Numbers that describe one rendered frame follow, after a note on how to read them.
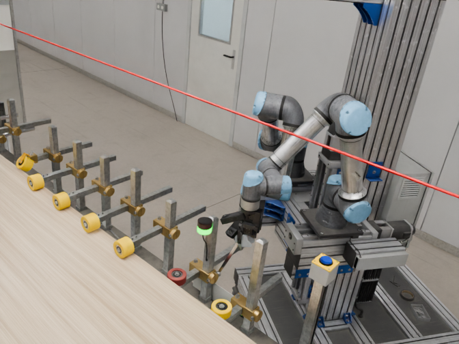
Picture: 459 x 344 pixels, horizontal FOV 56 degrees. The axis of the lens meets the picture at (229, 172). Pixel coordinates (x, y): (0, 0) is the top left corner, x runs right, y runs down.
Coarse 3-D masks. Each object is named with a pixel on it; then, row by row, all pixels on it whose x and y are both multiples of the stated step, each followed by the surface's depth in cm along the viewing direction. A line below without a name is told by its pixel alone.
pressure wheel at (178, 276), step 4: (176, 268) 182; (180, 268) 182; (168, 272) 179; (172, 272) 180; (176, 272) 179; (180, 272) 180; (184, 272) 180; (168, 276) 177; (172, 276) 177; (176, 276) 178; (180, 276) 178; (184, 276) 178; (172, 280) 176; (176, 280) 176; (180, 280) 176; (184, 280) 178; (176, 284) 177; (180, 284) 177
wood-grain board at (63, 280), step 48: (0, 192) 222; (48, 192) 226; (0, 240) 188; (48, 240) 191; (96, 240) 195; (0, 288) 163; (48, 288) 165; (96, 288) 168; (144, 288) 171; (0, 336) 144; (48, 336) 145; (96, 336) 147; (144, 336) 149; (192, 336) 152; (240, 336) 154
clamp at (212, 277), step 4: (200, 260) 194; (192, 264) 191; (196, 264) 191; (200, 264) 192; (192, 268) 192; (196, 268) 190; (200, 268) 189; (200, 272) 189; (204, 272) 187; (212, 272) 188; (200, 276) 190; (204, 276) 188; (208, 276) 187; (212, 276) 186; (216, 276) 188; (204, 280) 189; (208, 280) 186; (212, 280) 187; (216, 280) 189
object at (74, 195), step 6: (126, 174) 241; (114, 180) 233; (120, 180) 236; (126, 180) 240; (90, 186) 225; (96, 186) 225; (72, 192) 217; (78, 192) 218; (84, 192) 220; (90, 192) 224; (72, 198) 216; (78, 198) 219
